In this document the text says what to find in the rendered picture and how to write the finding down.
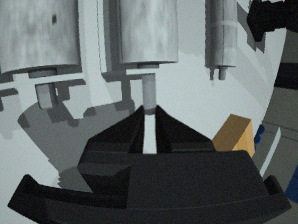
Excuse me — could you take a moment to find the brown cardboard box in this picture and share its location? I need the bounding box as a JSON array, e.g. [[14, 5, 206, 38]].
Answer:
[[212, 114, 255, 158]]

